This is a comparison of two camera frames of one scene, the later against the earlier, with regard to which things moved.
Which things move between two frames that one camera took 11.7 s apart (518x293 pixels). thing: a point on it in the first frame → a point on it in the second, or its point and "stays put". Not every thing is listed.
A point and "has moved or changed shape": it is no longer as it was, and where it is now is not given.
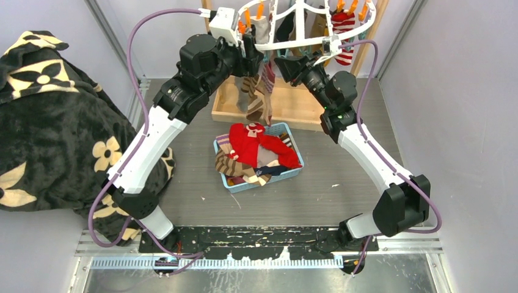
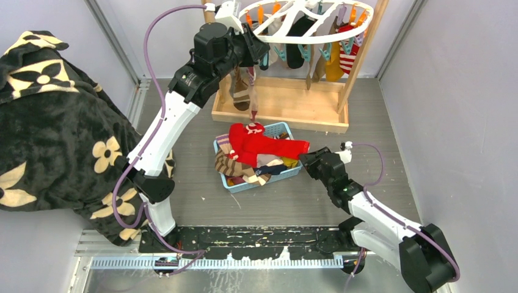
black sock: (285, 28) → (295, 57)
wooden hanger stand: (292, 105) stays put
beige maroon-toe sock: (267, 87) → (253, 104)
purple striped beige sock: (223, 141) stays put
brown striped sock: (255, 111) → (239, 88)
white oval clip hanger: (300, 8) has moved or changed shape
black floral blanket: (61, 133) stays put
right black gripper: (295, 69) → (310, 159)
